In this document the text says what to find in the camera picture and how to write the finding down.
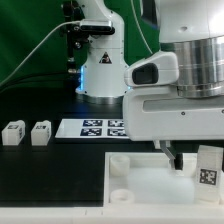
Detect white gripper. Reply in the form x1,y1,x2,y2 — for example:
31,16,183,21
123,86,224,170

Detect white square table top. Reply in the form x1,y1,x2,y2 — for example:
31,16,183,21
104,152,224,206

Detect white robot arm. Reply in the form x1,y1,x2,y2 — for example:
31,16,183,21
77,0,224,158

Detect white marker board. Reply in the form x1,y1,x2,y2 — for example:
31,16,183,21
55,119,127,139

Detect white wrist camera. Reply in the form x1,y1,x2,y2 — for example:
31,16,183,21
124,51,179,88

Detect black cables on table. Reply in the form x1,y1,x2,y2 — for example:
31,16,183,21
0,71,80,94

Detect grey right cable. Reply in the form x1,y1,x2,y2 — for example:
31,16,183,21
130,0,155,56

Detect silver background camera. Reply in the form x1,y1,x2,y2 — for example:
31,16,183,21
80,19,115,35

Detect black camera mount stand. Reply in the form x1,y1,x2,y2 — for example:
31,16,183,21
61,0,88,74

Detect grey camera cable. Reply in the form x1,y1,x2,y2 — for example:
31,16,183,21
0,20,81,88

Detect white front fence rail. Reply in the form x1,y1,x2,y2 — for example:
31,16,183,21
0,205,224,224

